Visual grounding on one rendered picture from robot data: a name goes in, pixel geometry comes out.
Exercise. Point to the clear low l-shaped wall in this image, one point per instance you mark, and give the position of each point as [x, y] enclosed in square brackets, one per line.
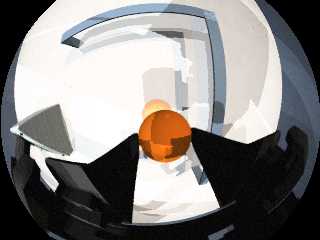
[203, 55]

